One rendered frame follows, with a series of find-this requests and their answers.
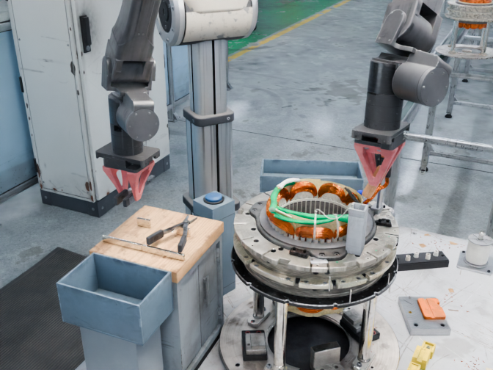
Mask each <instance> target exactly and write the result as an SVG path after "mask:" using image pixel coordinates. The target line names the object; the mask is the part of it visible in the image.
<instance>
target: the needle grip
mask: <svg viewBox="0 0 493 370"><path fill-rule="evenodd" d="M380 166H381V165H379V166H378V167H377V168H376V170H375V172H374V174H373V177H376V174H377V172H378V171H379V168H380ZM376 188H377V186H371V185H369V183H368V184H367V186H366V187H365V189H364V190H363V192H362V195H363V196H364V197H366V198H367V199H369V198H371V197H372V195H373V193H374V192H375V191H376Z"/></svg>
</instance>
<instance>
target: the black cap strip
mask: <svg viewBox="0 0 493 370"><path fill-rule="evenodd" d="M426 253H430V254H431V257H430V259H429V260H428V259H426ZM406 255H410V256H411V257H410V261H406V260H405V259H406ZM396 256H397V259H398V272H400V271H409V270H419V269H436V268H445V267H448V266H449V259H448V258H447V256H446V255H445V254H444V253H443V252H442V251H439V253H438V256H434V252H425V253H419V255H418V258H415V257H414V253H407V254H397V255H396Z"/></svg>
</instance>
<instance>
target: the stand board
mask: <svg viewBox="0 0 493 370"><path fill-rule="evenodd" d="M187 215H189V218H188V220H190V221H191V220H192V219H194V218H196V217H197V216H193V215H190V214H183V213H179V212H176V211H169V210H165V209H162V208H155V207H151V206H143V207H142V208H141V209H140V210H138V212H136V213H135V214H134V215H132V216H131V217H130V218H129V219H127V220H126V221H125V222H124V223H123V224H122V225H120V226H119V227H118V228H116V229H115V230H114V231H112V232H111V233H110V234H109V235H108V236H112V237H115V238H118V239H124V240H128V241H131V242H137V243H140V244H146V245H147V243H146V237H147V236H149V235H151V234H153V233H155V232H156V231H158V230H160V229H162V230H164V229H167V228H169V227H172V226H173V225H177V224H178V223H181V222H182V221H184V219H185V218H186V216H187ZM137 217H141V218H145V219H149V220H150V221H151V228H144V227H140V226H138V225H137ZM188 228H190V229H191V237H190V238H189V237H187V242H186V245H185V247H184V248H183V251H182V253H183V254H185V261H179V260H176V259H173V258H167V257H163V256H160V255H155V254H152V253H146V252H142V251H139V250H134V249H131V248H127V247H122V246H118V245H115V244H109V243H106V242H103V240H102V241H101V242H99V243H98V244H97V245H95V246H94V247H93V248H92V249H91V250H90V255H91V254H92V253H93V252H94V253H100V254H103V255H108V256H111V257H115V258H120V259H123V260H126V261H132V262H135V263H138V264H144V265H147V266H152V267H155V268H159V269H163V270H166V271H170V272H172V282H173V283H178V282H179V281H180V280H181V279H182V278H183V276H184V275H185V274H186V273H187V272H188V271H189V270H190V269H191V268H192V267H193V266H194V265H195V263H196V262H197V261H198V260H199V259H200V258H201V256H202V255H203V254H204V253H205V252H206V251H207V249H208V248H209V247H210V246H211V245H212V244H213V243H214V242H215V241H216V240H217V239H218V238H219V236H220V235H221V234H222V233H223V232H224V223H223V222H221V221H218V220H211V219H207V218H204V217H197V220H195V221H194V222H193V223H192V224H189V225H188ZM180 238H181V236H180V235H177V234H176V230H175V231H173V232H170V233H167V234H165V235H164V237H163V238H161V239H159V240H158V241H156V242H154V243H152V244H151V245H149V246H153V247H158V248H161V249H165V250H171V251H174V252H177V253H178V243H179V241H180Z"/></svg>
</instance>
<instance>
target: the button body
mask: <svg viewBox="0 0 493 370"><path fill-rule="evenodd" d="M220 194H221V193H220ZM221 195H222V196H224V202H223V203H220V204H217V205H210V204H207V203H204V202H203V198H204V197H205V196H206V195H203V196H201V197H198V198H196V199H194V200H193V210H194V216H197V217H204V218H207V219H211V220H218V221H221V222H223V223H224V232H223V233H222V278H223V296H224V295H226V294H227V293H229V292H230V291H232V290H234V289H235V272H234V269H233V266H232V262H231V251H232V248H233V236H234V233H235V231H234V219H235V200H234V199H232V198H230V197H228V196H226V195H223V194H221Z"/></svg>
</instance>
